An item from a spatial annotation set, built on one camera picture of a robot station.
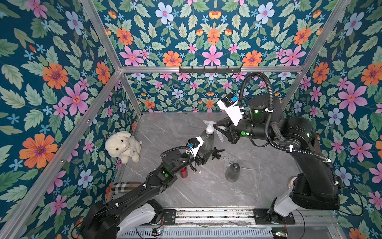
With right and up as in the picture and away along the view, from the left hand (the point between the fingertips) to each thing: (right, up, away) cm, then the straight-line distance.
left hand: (210, 143), depth 67 cm
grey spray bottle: (+14, -20, +19) cm, 31 cm away
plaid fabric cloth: (-46, -25, +13) cm, 54 cm away
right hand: (+3, +11, -14) cm, 18 cm away
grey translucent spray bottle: (-1, 0, -3) cm, 4 cm away
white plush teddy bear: (-48, -2, +15) cm, 51 cm away
